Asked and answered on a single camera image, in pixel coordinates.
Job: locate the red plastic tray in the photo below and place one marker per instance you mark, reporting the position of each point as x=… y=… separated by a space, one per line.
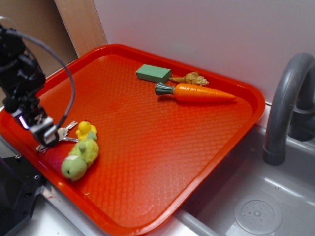
x=154 y=151

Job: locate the yellow rubber duck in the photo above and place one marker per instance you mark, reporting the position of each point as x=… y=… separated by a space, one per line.
x=84 y=128

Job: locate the silver keys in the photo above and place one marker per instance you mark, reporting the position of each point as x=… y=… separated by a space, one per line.
x=63 y=136

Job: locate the green rectangular block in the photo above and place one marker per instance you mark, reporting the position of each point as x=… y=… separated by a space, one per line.
x=153 y=73

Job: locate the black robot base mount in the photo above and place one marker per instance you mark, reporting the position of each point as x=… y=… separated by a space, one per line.
x=20 y=184

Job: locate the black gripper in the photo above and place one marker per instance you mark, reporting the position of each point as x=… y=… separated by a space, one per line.
x=21 y=78

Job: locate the grey toy faucet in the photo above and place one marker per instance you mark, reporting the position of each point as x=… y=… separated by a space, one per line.
x=292 y=112

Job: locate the orange toy carrot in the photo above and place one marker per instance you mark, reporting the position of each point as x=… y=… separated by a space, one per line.
x=193 y=93

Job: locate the grey toy sink basin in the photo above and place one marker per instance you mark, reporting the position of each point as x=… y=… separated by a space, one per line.
x=244 y=196

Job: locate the brown seashell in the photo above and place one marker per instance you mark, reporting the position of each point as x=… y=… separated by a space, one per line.
x=192 y=78

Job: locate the wooden board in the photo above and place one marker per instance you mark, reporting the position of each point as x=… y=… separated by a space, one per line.
x=82 y=23

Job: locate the green plush toy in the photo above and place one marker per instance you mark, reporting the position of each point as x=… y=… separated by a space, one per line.
x=82 y=156

